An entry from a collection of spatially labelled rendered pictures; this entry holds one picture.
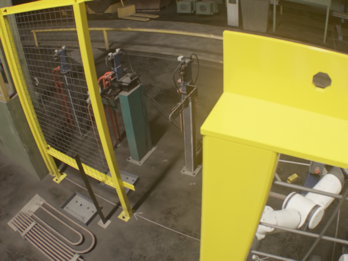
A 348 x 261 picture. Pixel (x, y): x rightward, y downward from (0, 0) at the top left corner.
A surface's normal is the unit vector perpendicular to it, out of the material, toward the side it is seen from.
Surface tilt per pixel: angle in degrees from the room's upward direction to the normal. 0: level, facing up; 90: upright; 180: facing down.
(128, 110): 90
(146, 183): 0
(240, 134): 0
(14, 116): 90
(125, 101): 90
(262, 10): 94
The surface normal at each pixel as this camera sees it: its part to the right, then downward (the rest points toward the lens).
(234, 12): -0.48, 0.54
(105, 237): -0.07, -0.80
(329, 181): -0.28, -0.86
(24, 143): 0.87, 0.24
